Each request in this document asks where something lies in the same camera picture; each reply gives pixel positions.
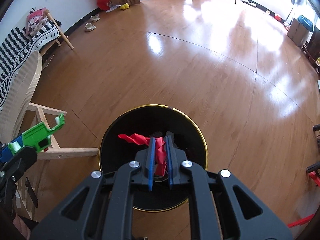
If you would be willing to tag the green plastic toy gun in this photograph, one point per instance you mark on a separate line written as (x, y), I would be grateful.
(39, 136)

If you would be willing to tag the black gold trash bin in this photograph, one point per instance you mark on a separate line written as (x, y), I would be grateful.
(153, 121)

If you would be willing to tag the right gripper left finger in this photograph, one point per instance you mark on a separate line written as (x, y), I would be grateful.
(101, 206)

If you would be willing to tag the black white striped blanket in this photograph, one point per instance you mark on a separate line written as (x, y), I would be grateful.
(22, 47)

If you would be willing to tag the red bag on floor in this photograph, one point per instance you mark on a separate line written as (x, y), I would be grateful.
(104, 4)

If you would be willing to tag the cardboard box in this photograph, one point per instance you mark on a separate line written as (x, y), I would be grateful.
(298, 33)

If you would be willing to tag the red wrapper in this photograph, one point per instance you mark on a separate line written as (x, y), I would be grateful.
(160, 153)

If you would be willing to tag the wooden table leg frame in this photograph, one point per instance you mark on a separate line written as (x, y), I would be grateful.
(28, 185)

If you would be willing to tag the pink cartoon pillow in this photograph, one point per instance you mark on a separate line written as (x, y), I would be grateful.
(35, 21)

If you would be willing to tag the beige slippers pair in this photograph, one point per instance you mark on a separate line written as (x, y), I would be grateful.
(89, 26)

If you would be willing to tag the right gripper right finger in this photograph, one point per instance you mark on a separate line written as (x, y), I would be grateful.
(220, 205)

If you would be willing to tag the yellow toy on floor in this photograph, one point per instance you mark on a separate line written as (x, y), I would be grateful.
(124, 6)

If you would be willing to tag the wooden frame sofa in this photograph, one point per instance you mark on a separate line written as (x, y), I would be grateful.
(47, 30)

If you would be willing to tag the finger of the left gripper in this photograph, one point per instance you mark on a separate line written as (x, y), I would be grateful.
(10, 149)
(19, 164)

